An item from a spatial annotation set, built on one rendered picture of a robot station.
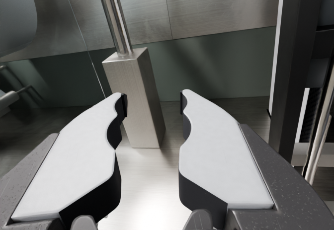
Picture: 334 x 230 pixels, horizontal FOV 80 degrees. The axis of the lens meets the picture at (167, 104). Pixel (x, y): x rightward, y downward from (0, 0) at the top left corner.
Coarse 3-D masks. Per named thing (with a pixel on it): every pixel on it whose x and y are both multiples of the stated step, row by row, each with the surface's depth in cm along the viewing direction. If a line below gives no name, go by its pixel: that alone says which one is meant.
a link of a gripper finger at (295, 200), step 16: (240, 128) 8; (256, 144) 8; (256, 160) 7; (272, 160) 7; (272, 176) 6; (288, 176) 6; (272, 192) 6; (288, 192) 6; (304, 192) 6; (272, 208) 6; (288, 208) 5; (304, 208) 5; (320, 208) 5; (240, 224) 5; (256, 224) 5; (272, 224) 5; (288, 224) 5; (304, 224) 5; (320, 224) 5
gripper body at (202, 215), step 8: (80, 216) 5; (88, 216) 5; (192, 216) 5; (200, 216) 5; (208, 216) 5; (72, 224) 5; (80, 224) 5; (88, 224) 5; (192, 224) 5; (200, 224) 5; (208, 224) 5
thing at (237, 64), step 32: (224, 32) 63; (256, 32) 61; (96, 64) 78; (160, 64) 73; (192, 64) 71; (224, 64) 69; (256, 64) 66; (160, 96) 80; (224, 96) 75; (256, 96) 72
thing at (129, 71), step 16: (112, 0) 42; (112, 16) 43; (112, 32) 45; (128, 32) 47; (128, 48) 47; (144, 48) 51; (112, 64) 47; (128, 64) 46; (144, 64) 49; (112, 80) 49; (128, 80) 48; (144, 80) 48; (128, 96) 51; (144, 96) 50; (128, 112) 53; (144, 112) 52; (160, 112) 60; (128, 128) 56; (144, 128) 55; (160, 128) 59; (144, 144) 58; (160, 144) 58
